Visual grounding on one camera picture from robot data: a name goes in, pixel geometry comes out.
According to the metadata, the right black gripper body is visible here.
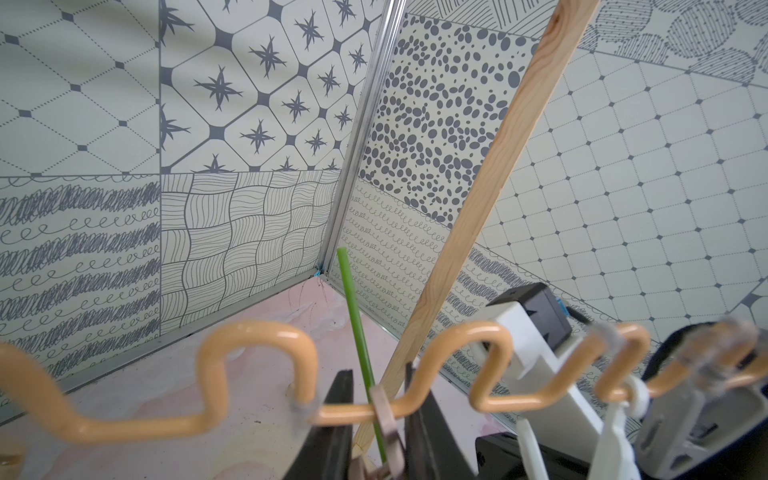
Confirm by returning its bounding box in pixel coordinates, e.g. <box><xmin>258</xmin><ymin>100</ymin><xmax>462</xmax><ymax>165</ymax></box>
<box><xmin>475</xmin><ymin>323</ymin><xmax>767</xmax><ymax>479</ymax></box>

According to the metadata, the wooden clothes rack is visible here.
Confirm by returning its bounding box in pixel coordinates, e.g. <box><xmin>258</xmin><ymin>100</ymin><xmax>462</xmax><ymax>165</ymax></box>
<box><xmin>350</xmin><ymin>0</ymin><xmax>602</xmax><ymax>457</ymax></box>

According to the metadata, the wooden clothes hanger with clips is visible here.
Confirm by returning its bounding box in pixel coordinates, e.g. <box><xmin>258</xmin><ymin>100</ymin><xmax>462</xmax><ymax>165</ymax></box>
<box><xmin>0</xmin><ymin>316</ymin><xmax>768</xmax><ymax>480</ymax></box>

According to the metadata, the blue tulip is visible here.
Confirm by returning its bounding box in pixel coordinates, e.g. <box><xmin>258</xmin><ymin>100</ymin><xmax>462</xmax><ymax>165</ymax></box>
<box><xmin>335</xmin><ymin>247</ymin><xmax>389</xmax><ymax>464</ymax></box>

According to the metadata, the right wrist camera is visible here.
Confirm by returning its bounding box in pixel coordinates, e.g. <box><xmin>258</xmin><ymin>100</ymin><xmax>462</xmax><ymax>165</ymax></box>
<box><xmin>469</xmin><ymin>283</ymin><xmax>603</xmax><ymax>462</ymax></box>

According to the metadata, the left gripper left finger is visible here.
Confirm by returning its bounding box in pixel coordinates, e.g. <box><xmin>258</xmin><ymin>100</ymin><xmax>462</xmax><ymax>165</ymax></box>
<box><xmin>283</xmin><ymin>370</ymin><xmax>354</xmax><ymax>480</ymax></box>

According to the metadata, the floral pink table mat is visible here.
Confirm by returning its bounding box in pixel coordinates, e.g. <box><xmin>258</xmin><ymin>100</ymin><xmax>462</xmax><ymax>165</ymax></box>
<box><xmin>0</xmin><ymin>275</ymin><xmax>517</xmax><ymax>480</ymax></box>

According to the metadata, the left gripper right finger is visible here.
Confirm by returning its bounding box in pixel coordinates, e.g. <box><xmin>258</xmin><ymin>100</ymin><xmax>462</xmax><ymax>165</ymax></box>
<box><xmin>405</xmin><ymin>392</ymin><xmax>476</xmax><ymax>480</ymax></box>

